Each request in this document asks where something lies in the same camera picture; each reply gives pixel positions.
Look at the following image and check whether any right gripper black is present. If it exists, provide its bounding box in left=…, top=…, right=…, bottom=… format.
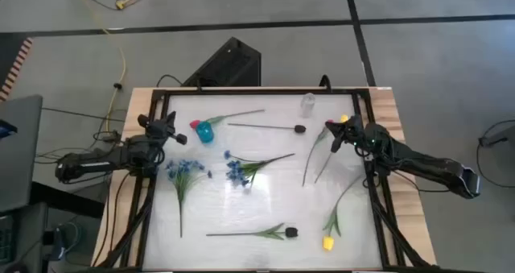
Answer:
left=324, top=114, right=368, bottom=154

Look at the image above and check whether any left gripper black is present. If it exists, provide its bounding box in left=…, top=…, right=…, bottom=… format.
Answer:
left=137, top=110, right=189, bottom=147

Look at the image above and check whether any red artificial tulip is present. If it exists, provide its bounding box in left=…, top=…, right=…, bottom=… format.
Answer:
left=188, top=108, right=266, bottom=130
left=301, top=118, right=336, bottom=188

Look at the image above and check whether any black flower bare stem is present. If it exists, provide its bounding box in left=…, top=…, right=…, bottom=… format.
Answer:
left=226, top=122, right=307, bottom=135

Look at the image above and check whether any blue artificial flower bunch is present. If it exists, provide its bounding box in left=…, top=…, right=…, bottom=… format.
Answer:
left=164, top=158, right=214, bottom=239
left=223, top=149, right=297, bottom=190

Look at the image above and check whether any black flower with leaves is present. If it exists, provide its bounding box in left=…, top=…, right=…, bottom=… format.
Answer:
left=205, top=222, right=299, bottom=242

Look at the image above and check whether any clear glass vase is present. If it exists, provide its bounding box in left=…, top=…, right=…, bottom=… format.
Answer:
left=299, top=92, right=317, bottom=119

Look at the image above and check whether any blue glass vase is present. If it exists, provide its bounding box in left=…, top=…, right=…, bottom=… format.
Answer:
left=195, top=120, right=216, bottom=145

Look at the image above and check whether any yellow artificial tulip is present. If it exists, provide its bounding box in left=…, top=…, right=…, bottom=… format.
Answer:
left=321, top=175, right=364, bottom=253
left=314, top=114, right=350, bottom=184

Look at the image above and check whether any black computer case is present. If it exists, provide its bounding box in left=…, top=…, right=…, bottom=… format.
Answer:
left=181, top=35, right=263, bottom=89

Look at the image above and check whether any grey equipment case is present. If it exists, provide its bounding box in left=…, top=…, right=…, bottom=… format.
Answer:
left=0, top=94, right=44, bottom=214

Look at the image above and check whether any black cabinet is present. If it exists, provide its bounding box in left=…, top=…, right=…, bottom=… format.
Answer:
left=0, top=202, right=50, bottom=273

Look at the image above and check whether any yellow floor cable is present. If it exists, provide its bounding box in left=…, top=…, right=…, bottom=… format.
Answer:
left=70, top=0, right=128, bottom=134

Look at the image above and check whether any thin black cable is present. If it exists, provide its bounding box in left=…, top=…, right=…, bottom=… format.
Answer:
left=41, top=106, right=126, bottom=124

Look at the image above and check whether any black metal table frame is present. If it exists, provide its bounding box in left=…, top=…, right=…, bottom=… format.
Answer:
left=96, top=86, right=443, bottom=273

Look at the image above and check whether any black looped floor cable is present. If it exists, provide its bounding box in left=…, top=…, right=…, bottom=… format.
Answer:
left=476, top=118, right=515, bottom=190

